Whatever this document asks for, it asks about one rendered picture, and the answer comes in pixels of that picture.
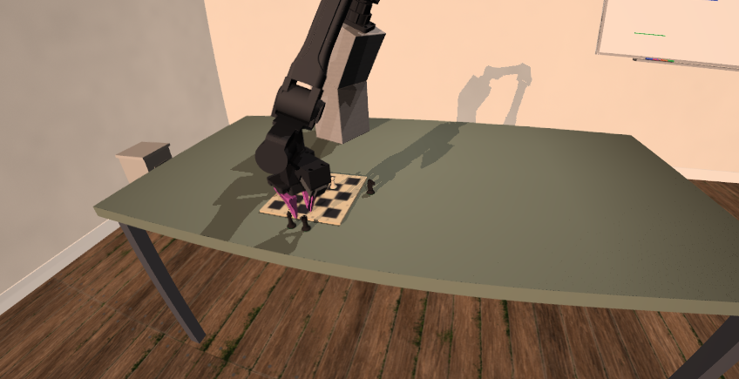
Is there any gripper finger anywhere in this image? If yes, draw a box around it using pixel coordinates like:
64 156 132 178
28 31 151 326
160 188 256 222
276 191 298 219
302 191 316 212

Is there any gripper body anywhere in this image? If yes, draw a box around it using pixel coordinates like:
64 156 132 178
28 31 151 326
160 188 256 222
267 148 306 196

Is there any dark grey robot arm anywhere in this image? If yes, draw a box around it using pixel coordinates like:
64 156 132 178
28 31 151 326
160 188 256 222
255 0 380 197

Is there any tan and black chessboard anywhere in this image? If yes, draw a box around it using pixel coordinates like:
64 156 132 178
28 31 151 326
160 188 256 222
260 173 367 226

